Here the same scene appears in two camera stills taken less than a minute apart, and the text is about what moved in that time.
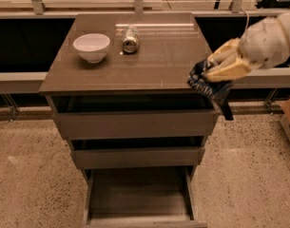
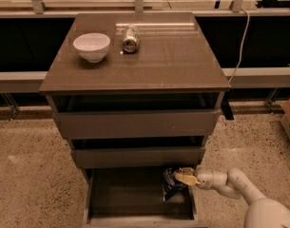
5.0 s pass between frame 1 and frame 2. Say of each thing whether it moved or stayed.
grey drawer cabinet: stayed
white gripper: moved
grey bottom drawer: stayed
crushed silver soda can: stayed
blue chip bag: moved
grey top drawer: stayed
